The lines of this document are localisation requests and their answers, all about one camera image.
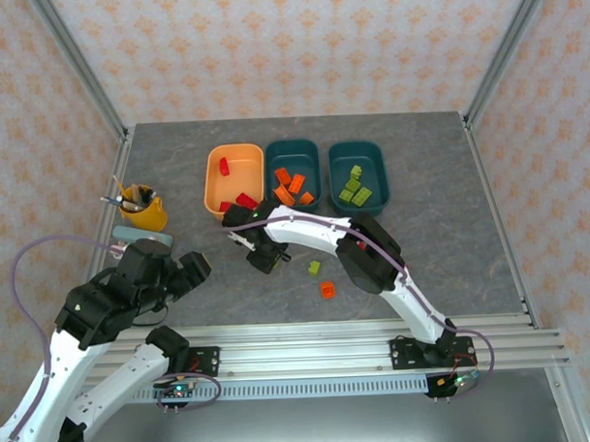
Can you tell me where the orange curved lego piece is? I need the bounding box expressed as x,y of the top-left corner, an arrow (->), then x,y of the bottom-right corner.
272,185 -> 297,208

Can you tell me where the orange plastic container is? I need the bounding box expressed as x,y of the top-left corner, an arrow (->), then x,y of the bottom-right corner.
202,142 -> 267,221

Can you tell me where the blue grey eraser block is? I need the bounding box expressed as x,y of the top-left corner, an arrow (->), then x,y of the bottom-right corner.
112,223 -> 173,249

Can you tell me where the yellow pen cup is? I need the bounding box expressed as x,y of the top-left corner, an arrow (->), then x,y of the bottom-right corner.
117,184 -> 170,233

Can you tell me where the teal plastic container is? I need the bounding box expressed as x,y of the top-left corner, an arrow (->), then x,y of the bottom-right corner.
264,138 -> 324,216
327,140 -> 392,219

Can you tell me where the left circuit board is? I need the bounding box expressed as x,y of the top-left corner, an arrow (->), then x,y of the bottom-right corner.
157,383 -> 199,412

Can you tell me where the circuit board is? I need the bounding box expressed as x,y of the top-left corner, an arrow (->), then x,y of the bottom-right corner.
425,370 -> 482,400
157,383 -> 199,412

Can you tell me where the grey metal panel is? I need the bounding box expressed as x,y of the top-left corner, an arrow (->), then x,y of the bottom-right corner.
82,388 -> 571,442

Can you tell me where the right circuit board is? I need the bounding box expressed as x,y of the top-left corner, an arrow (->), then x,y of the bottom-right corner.
425,370 -> 482,400

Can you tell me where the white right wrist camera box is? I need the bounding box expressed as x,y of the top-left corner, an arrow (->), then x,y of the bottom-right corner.
229,230 -> 257,252

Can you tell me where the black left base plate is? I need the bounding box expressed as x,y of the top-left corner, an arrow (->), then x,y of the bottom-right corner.
180,346 -> 222,379

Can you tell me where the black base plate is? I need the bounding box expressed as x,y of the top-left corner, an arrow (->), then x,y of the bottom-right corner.
180,346 -> 222,379
388,335 -> 477,372

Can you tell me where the aluminium front rail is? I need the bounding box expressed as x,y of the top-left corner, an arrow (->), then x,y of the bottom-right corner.
75,311 -> 572,385

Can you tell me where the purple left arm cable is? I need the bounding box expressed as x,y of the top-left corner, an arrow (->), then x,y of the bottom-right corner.
0,230 -> 224,442

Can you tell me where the aluminium side rail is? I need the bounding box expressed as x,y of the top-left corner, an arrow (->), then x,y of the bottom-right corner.
461,112 -> 542,332
85,129 -> 141,287

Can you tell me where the perforated grey cable duct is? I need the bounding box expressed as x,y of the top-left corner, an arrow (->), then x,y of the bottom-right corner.
130,376 -> 431,405

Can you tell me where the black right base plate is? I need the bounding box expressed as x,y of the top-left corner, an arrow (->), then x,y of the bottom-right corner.
388,335 -> 477,372

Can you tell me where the aluminium frame post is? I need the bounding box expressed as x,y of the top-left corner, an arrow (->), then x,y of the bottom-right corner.
459,0 -> 562,129
544,364 -> 590,442
26,0 -> 131,146

